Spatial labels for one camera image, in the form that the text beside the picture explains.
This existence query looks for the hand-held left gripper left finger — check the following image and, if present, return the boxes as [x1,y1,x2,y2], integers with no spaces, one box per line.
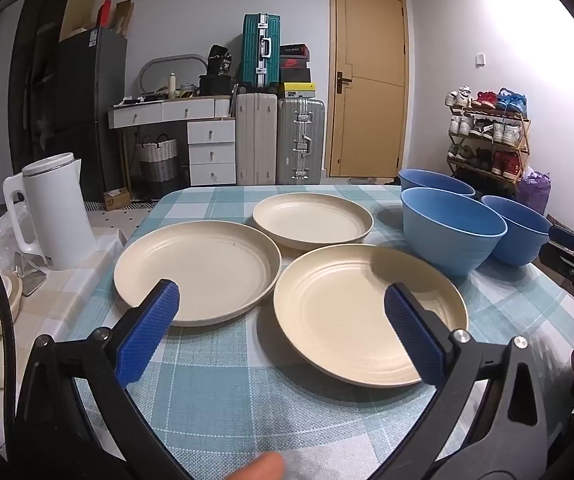
[13,279,189,480]

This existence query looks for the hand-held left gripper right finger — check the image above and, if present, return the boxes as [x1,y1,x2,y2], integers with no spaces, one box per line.
[383,281,555,480]

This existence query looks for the blue bowl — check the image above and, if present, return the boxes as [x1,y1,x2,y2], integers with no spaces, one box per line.
[482,195,566,267]
[398,168,476,198]
[401,187,508,277]

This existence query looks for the cream round plate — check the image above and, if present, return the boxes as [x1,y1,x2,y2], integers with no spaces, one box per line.
[114,220,283,328]
[273,243,469,389]
[252,192,374,251]

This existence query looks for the person's left hand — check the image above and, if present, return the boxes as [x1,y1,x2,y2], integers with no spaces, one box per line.
[226,452,288,480]

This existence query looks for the purple plastic bag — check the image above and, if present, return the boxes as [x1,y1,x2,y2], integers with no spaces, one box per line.
[517,170,552,216]

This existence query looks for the beige checked cloth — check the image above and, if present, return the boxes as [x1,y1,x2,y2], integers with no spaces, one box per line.
[0,210,129,346]

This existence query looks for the dotted rug with striped border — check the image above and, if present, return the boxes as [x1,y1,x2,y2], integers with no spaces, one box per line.
[84,199,161,216]

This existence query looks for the metal stand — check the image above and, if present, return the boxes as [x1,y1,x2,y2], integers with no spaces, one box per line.
[14,252,48,297]

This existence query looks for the wooden shoe rack with shoes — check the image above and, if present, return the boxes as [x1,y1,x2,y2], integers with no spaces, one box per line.
[445,86,528,177]

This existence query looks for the small cardboard box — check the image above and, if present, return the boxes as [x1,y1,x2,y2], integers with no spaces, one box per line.
[103,187,132,211]

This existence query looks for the white electric kettle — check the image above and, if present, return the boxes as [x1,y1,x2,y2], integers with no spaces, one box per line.
[2,152,98,272]

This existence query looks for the woven laundry basket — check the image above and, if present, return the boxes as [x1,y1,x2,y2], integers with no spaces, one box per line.
[134,132,180,199]

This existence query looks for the white desk with drawers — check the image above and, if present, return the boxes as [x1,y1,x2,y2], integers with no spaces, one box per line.
[108,97,238,187]

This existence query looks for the beige suitcase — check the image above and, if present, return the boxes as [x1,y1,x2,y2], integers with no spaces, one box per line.
[235,92,278,186]

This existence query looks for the silver suitcase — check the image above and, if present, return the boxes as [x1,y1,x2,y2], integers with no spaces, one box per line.
[276,98,326,186]

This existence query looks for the dark grey fridge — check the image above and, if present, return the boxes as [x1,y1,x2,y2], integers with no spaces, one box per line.
[57,27,128,197]

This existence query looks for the wooden door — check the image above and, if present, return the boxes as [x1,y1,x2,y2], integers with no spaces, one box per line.
[329,0,411,179]

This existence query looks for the black storage box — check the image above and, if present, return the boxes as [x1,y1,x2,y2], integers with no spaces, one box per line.
[199,75,232,97]

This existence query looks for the oval mirror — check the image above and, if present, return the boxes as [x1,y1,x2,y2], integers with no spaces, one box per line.
[140,54,209,97]

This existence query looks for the yellow and white shoe box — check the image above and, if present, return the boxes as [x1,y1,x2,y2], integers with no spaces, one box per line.
[281,82,317,101]

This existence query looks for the dark wardrobe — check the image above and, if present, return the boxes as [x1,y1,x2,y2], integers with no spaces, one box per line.
[10,0,70,177]

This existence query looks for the black paper bag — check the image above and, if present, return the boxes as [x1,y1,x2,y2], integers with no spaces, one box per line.
[207,45,233,77]

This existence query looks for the teal suitcase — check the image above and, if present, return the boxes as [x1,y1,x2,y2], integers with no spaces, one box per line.
[241,14,282,92]

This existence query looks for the brown cardboard piece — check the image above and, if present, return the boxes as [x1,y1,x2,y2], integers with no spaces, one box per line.
[112,0,136,36]

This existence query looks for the beige cardboard sheet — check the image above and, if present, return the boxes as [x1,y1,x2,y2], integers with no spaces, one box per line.
[60,0,101,42]

